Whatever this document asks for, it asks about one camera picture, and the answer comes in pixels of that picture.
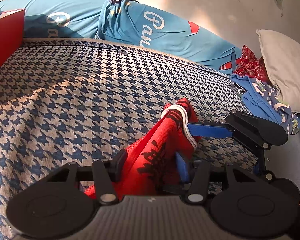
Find beige pillow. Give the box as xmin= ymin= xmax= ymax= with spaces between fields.
xmin=256 ymin=29 xmax=300 ymax=113

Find red non-woven shopping bag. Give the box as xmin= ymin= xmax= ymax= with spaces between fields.
xmin=84 ymin=97 xmax=202 ymax=200

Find blue patterned clothes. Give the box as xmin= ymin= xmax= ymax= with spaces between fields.
xmin=230 ymin=74 xmax=300 ymax=134

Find houndstooth woven bed mat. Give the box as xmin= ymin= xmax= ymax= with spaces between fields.
xmin=0 ymin=40 xmax=247 ymax=239

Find red patterned cloth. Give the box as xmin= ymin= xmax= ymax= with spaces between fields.
xmin=234 ymin=45 xmax=270 ymax=84

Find blue printed quilt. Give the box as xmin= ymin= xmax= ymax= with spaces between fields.
xmin=0 ymin=0 xmax=242 ymax=74

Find red Kappa shoe box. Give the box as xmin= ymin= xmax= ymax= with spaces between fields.
xmin=0 ymin=9 xmax=25 ymax=67

